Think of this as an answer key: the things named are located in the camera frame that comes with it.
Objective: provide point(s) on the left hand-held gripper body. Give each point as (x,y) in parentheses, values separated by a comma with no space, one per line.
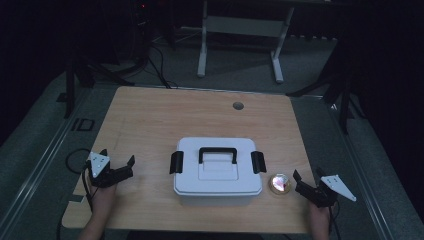
(100,176)

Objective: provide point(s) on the person's right hand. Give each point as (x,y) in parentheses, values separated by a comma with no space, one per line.
(319,216)

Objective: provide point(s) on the dark equipment rack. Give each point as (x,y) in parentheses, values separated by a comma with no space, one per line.
(140,30)

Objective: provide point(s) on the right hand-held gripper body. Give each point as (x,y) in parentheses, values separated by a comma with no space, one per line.
(320,195)

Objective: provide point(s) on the round gold shiny tin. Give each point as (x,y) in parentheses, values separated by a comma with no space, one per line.
(279,183)

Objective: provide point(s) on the black tripod stand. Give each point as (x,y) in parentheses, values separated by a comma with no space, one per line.
(85,75)
(336,90)

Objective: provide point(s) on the white metal stand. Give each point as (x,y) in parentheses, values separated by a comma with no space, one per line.
(245,26)

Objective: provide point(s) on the person's left hand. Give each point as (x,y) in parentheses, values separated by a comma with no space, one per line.
(104,198)

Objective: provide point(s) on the black rectangular floor bracket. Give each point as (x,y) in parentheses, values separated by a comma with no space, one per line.
(83,124)

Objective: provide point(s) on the grey round table grommet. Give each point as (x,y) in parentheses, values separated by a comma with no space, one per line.
(238,106)

